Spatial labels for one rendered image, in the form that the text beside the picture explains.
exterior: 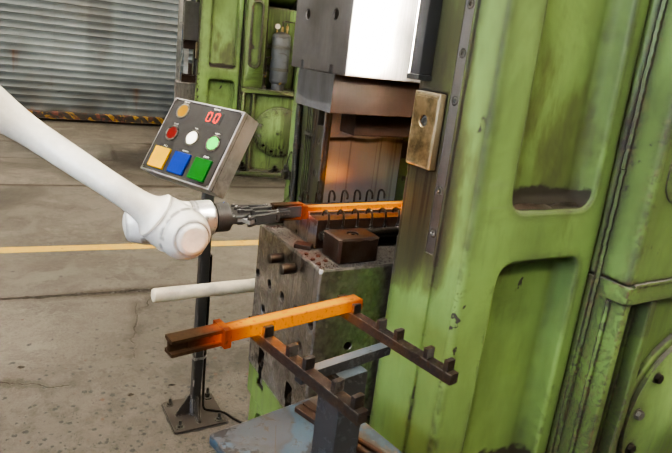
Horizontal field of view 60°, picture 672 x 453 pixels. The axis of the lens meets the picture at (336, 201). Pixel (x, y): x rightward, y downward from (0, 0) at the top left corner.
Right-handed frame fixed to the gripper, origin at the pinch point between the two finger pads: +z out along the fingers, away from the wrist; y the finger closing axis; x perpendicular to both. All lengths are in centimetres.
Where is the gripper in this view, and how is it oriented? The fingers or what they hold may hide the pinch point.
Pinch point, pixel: (287, 211)
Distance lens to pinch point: 153.7
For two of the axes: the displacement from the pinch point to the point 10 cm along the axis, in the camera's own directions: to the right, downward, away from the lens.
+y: 4.9, 2.7, -8.3
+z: 8.7, -0.7, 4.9
